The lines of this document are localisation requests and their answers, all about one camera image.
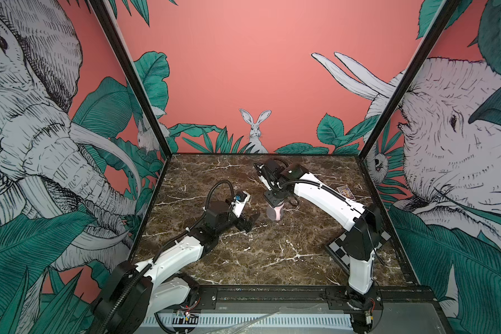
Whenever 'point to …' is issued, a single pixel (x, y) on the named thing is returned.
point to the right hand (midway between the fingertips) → (273, 192)
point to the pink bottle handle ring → (277, 216)
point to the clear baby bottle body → (271, 214)
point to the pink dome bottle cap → (277, 209)
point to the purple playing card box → (345, 191)
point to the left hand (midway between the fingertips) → (251, 204)
